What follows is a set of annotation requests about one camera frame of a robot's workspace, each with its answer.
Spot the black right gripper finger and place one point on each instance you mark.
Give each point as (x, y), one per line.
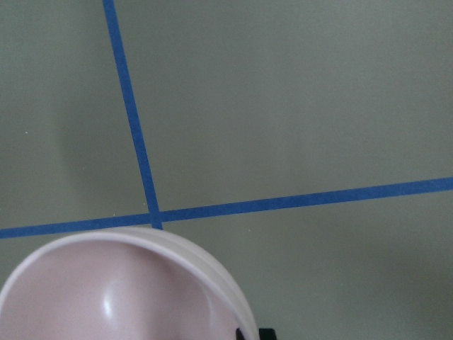
(264, 334)

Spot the pink bowl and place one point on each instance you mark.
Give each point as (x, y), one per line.
(124, 283)

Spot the blue tape line crosswise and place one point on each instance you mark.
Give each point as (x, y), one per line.
(252, 206)

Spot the blue tape line lengthwise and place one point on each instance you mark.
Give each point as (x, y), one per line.
(132, 114)

